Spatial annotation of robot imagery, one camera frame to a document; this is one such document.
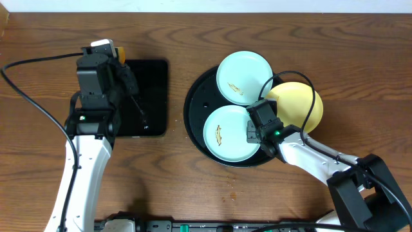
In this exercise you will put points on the round black tray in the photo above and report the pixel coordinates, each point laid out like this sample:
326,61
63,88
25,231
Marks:
202,99

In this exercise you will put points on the black rectangular tray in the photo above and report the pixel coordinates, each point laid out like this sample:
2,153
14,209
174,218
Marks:
152,77

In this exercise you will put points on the light blue plate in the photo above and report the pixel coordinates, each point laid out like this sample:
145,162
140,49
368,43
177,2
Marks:
225,134
242,76

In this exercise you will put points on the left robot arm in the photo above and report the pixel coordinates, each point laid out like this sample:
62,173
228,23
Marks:
93,123

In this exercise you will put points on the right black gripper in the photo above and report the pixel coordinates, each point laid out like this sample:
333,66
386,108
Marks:
250,136

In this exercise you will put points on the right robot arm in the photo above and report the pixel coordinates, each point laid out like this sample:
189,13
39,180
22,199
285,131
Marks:
364,192

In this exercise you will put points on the yellow plate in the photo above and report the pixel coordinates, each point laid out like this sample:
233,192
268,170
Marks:
294,100

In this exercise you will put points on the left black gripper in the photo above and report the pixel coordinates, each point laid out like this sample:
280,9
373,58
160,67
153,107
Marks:
127,81

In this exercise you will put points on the green yellow sponge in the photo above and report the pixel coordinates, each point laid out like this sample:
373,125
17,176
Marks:
121,55

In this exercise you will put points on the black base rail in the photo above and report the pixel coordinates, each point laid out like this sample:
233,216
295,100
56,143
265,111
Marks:
126,221

